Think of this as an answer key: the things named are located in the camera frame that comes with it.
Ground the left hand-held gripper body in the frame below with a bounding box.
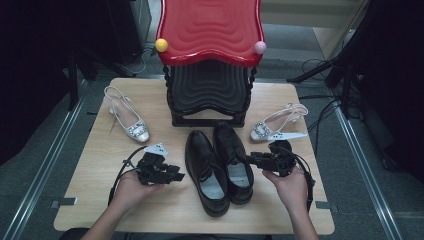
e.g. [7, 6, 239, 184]
[136, 143, 169, 185]

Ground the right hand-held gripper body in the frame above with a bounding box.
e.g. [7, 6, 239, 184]
[263, 131, 308, 178]

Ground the black leather shoe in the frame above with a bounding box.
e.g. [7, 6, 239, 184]
[184, 129, 231, 218]
[212, 121, 255, 205]

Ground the white jewelled heeled shoe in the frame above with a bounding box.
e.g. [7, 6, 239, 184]
[103, 85, 151, 144]
[250, 102, 309, 142]

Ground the red and black shoe rack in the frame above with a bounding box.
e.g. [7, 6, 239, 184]
[155, 0, 268, 128]

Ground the person's left hand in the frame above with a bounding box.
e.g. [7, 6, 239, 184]
[113, 171, 164, 214]

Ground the person's right hand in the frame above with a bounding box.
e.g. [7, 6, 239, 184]
[262, 166, 309, 214]

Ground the grey tape piece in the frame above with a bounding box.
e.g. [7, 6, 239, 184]
[314, 200, 339, 213]
[49, 197, 78, 209]

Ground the black stand leg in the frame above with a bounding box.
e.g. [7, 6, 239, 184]
[286, 59, 338, 84]

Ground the pink ball knob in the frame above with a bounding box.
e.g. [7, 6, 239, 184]
[254, 40, 268, 55]

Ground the yellow ball knob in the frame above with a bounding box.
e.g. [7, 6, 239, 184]
[154, 38, 169, 53]

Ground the dark curtain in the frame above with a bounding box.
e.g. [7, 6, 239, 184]
[0, 0, 78, 166]
[346, 0, 424, 183]

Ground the beige cabinet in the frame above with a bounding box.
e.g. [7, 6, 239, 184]
[259, 0, 369, 62]

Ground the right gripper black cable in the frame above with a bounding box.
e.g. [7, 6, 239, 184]
[283, 146, 316, 213]

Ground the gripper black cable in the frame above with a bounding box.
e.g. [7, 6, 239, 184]
[283, 146, 316, 213]
[108, 145, 148, 206]

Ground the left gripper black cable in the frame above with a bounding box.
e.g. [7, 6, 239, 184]
[108, 145, 148, 206]

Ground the black floor cable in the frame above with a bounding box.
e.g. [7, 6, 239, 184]
[298, 94, 341, 154]

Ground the metal floor rail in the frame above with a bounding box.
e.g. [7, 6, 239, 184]
[333, 99, 403, 240]
[3, 79, 89, 240]

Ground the white floor cable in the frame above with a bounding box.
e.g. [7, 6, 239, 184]
[121, 48, 149, 75]

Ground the black stand post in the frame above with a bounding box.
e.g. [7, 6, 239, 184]
[68, 49, 80, 111]

